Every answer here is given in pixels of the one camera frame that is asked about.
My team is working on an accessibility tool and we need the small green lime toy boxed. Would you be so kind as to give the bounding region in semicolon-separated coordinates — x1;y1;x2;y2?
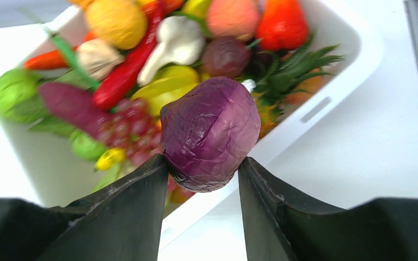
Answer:
70;130;108;161

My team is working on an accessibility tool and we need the purple onion toy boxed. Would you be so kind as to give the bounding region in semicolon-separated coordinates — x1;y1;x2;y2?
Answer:
160;77;261;192

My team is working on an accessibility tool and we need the white mushroom toy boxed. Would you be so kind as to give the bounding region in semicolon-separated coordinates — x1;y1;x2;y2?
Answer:
137;16;205;86

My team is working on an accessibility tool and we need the yellow lemon toy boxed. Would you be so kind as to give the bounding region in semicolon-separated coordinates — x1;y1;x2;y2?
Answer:
84;0;148;49

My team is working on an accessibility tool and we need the white garlic toy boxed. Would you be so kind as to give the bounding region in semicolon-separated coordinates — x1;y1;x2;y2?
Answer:
76;39;125;80

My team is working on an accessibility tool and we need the yellow mango toy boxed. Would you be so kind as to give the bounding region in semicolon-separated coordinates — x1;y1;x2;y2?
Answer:
181;0;212;20

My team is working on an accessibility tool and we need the yellow green starfruit toy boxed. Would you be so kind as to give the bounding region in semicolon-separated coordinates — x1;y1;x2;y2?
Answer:
132;65;200;117

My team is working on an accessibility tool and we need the orange carrot toy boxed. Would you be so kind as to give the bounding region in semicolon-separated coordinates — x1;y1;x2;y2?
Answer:
22;43;80;70

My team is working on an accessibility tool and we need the purple sweet potato toy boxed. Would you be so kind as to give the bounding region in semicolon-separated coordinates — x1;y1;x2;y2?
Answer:
38;82;110;139

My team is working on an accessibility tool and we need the red orange pepper toy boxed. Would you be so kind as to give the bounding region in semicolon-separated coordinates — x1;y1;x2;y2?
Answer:
255;0;309;51

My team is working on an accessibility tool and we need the small yellow banana toy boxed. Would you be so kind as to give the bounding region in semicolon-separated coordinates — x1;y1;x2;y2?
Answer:
94;147;126;171

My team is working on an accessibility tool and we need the green leaf vegetable toy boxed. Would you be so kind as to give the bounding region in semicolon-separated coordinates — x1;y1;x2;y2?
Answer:
28;116;76;138

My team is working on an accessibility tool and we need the red grapes toy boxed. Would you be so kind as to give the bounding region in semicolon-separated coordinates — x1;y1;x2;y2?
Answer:
97;98;161;167

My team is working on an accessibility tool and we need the pineapple toy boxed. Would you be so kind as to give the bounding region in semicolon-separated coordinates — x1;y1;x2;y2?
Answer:
250;33;345;139

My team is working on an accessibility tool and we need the dark purple passionfruit toy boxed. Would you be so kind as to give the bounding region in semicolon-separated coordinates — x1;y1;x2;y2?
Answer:
201;36;251;78

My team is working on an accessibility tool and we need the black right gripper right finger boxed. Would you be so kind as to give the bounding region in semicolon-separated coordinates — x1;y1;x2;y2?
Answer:
238;157;418;260

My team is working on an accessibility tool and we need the red chili pepper toy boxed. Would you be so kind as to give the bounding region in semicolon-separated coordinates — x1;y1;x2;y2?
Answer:
92;1;165;110

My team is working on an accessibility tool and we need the green cabbage toy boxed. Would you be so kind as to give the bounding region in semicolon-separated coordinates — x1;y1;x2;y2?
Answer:
91;163;130;192
0;68;50;124

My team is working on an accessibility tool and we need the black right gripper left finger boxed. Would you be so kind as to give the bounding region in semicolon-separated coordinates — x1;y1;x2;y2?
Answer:
0;154;168;260

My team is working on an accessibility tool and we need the pink peach toy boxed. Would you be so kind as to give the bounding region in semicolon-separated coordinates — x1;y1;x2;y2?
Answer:
206;0;260;41

